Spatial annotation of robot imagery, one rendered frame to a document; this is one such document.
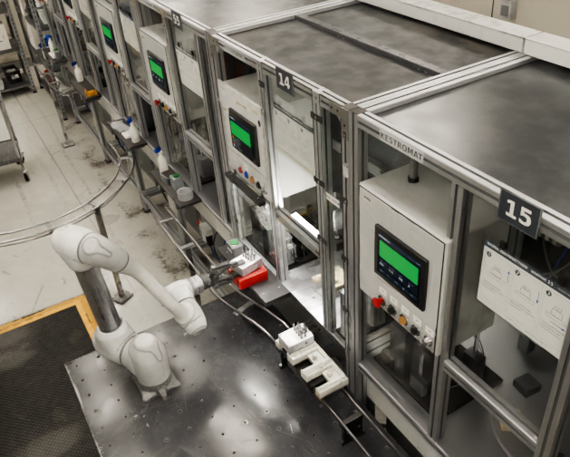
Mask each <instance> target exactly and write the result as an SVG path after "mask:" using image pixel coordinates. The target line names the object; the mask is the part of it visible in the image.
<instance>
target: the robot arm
mask: <svg viewBox="0 0 570 457"><path fill-rule="evenodd" d="M51 245H52V247H53V249H54V251H55V252H56V253H58V255H59V256H60V257H61V258H62V260H63V261H64V262H65V264H66V265H67V266H68V267H69V268H70V269H71V270H73V271H74V272H75V275H76V276H77V278H78V281H79V283H80V285H81V288H82V291H83V293H84V295H85V297H86V300H87V302H88V304H89V306H90V309H91V311H92V314H93V316H94V318H95V321H96V323H97V326H96V329H95V331H94V333H93V335H92V343H93V346H94V348H95V350H96V351H97V352H98V353H99V354H100V355H101V356H103V357H105V358H106V359H108V360H110V361H112V362H113V363H115V364H118V365H122V366H124V367H126V368H127V369H128V370H129V371H130V372H132V373H133V374H134V375H133V376H132V378H131V379H132V381H133V382H134V383H135V384H136V385H137V387H138V389H139V391H140V394H141V396H142V401H143V402H144V403H148V402H149V401H150V400H152V399H154V398H156V397H158V396H160V397H161V398H162V399H163V400H167V399H168V395H167V392H168V391H171V390H173V389H177V388H180V382H179V381H178V380H177V379H176V377H175V375H174V374H173V373H172V371H171V370H170V367H169V358H168V355H167V351H166V349H165V346H164V344H163V343H162V342H161V340H160V339H159V338H158V337H157V336H155V335H153V334H151V333H141V334H138V335H137V334H136V333H135V331H134V330H133V329H132V327H131V326H130V324H129V323H128V322H127V320H126V319H125V318H124V317H121V316H119V315H118V312H117V309H116V307H115V305H114V303H113V300H112V298H111V294H110V291H109V289H108V287H107V285H106V282H105V280H104V277H103V274H102V272H101V269H100V267H101V268H103V269H106V270H109V271H112V272H114V273H120V274H124V275H128V276H130V277H133V278H134V279H136V280H137V281H138V282H139V283H140V284H141V285H142V286H144V287H145V288H146V289H147V290H148V291H149V292H150V293H151V294H152V295H153V296H154V297H155V298H156V299H157V300H158V301H159V302H160V303H161V305H162V306H164V307H166V308H167V309H168V311H169V312H170V313H172V314H173V315H174V318H175V320H176V321H177V322H178V323H179V324H180V325H181V326H182V328H184V329H185V330H186V332H187V333H189V334H190V335H194V336H196V335H200V334H202V333H203V332H204V331H205V330H206V327H207V320H206V318H205V316H204V314H203V312H202V310H201V308H200V306H199V305H198V303H197V302H196V300H195V299H194V296H196V295H198V294H200V293H203V292H204V290H206V289H208V288H211V287H214V288H215V289H216V290H217V289H219V288H220V287H222V286H225V285H227V284H230V283H232V282H233V281H234V280H233V279H234V277H238V276H239V274H238V273H237V272H232V273H231V274H230V275H227V276H223V277H220V275H221V274H222V273H223V272H225V271H226V270H228V269H230V268H231V267H232V268H234V267H238V266H240V265H243V264H245V263H246V262H245V261H244V259H240V260H238V261H234V262H231V263H230V262H229V261H228V260H227V261H224V262H222V263H219V264H217V265H215V266H210V268H211V269H210V271H209V272H208V273H204V274H202V275H199V276H198V275H195V276H193V277H189V278H187V279H183V280H178V281H175V282H173V283H171V284H169V285H167V286H165V287H163V286H162V285H161V284H160V283H159V282H158V280H157V279H156V278H155V277H154V276H153V275H152V274H151V273H150V272H149V271H148V270H147V269H146V268H145V267H143V266H142V265H141V264H140V263H139V262H137V261H136V260H135V259H134V258H133V257H132V256H131V255H130V254H129V253H128V252H127V251H126V250H124V249H123V248H122V247H121V246H119V245H118V244H116V243H114V242H112V241H111V240H109V239H107V238H106V237H104V236H103V235H101V234H99V233H96V232H94V231H93V230H91V229H88V228H85V227H82V226H78V225H63V226H61V227H59V228H57V229H56V230H55V231H54V232H53V234H52V236H51ZM218 282H219V283H218Z"/></svg>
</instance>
